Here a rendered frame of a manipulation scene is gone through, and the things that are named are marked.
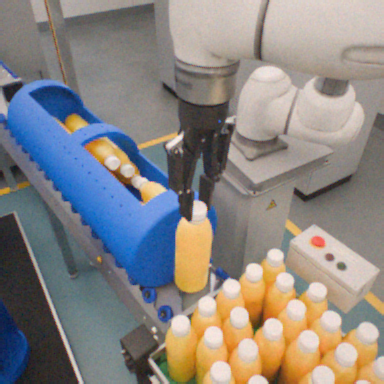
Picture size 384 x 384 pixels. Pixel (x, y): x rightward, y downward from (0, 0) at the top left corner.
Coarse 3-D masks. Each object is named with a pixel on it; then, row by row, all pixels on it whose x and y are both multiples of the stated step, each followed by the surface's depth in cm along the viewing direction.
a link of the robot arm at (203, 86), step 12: (240, 60) 53; (180, 72) 51; (192, 72) 50; (204, 72) 49; (216, 72) 49; (228, 72) 50; (180, 84) 53; (192, 84) 51; (204, 84) 50; (216, 84) 51; (228, 84) 52; (180, 96) 54; (192, 96) 52; (204, 96) 52; (216, 96) 52; (228, 96) 53
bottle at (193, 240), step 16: (192, 224) 71; (208, 224) 73; (176, 240) 75; (192, 240) 72; (208, 240) 73; (176, 256) 77; (192, 256) 74; (208, 256) 77; (176, 272) 81; (192, 272) 77; (192, 288) 81
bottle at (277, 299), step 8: (272, 288) 94; (272, 296) 93; (280, 296) 92; (288, 296) 92; (264, 304) 99; (272, 304) 94; (280, 304) 93; (264, 312) 99; (272, 312) 96; (264, 320) 101
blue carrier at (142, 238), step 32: (32, 96) 145; (64, 96) 153; (32, 128) 129; (96, 128) 119; (64, 160) 115; (96, 160) 108; (64, 192) 118; (96, 192) 103; (128, 192) 98; (96, 224) 104; (128, 224) 94; (160, 224) 92; (128, 256) 94; (160, 256) 99
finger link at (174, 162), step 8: (176, 152) 57; (168, 160) 60; (176, 160) 58; (168, 168) 61; (176, 168) 59; (168, 176) 63; (176, 176) 61; (168, 184) 64; (176, 184) 62; (176, 192) 63
